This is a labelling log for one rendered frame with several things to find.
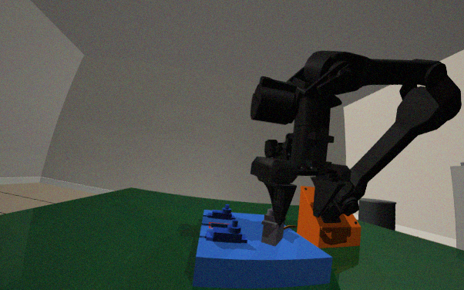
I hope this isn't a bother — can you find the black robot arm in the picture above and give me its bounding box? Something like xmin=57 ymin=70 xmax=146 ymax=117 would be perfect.
xmin=250 ymin=50 xmax=462 ymax=223

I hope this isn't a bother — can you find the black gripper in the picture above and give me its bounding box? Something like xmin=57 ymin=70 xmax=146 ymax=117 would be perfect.
xmin=250 ymin=126 xmax=351 ymax=225

